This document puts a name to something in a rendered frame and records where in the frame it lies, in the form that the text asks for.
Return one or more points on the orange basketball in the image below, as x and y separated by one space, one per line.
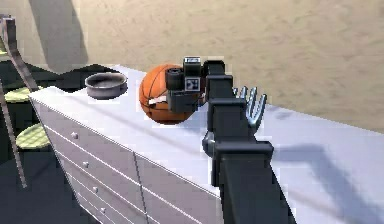
155 83

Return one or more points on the green round disc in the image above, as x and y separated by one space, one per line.
20 95
32 136

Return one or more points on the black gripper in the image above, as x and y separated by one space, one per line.
180 100

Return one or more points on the grey round bowl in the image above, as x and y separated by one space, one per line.
106 86

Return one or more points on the grey pronged metal object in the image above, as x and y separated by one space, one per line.
255 115

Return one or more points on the white chest of drawers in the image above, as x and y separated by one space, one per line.
140 146

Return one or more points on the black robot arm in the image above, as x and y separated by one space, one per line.
240 186

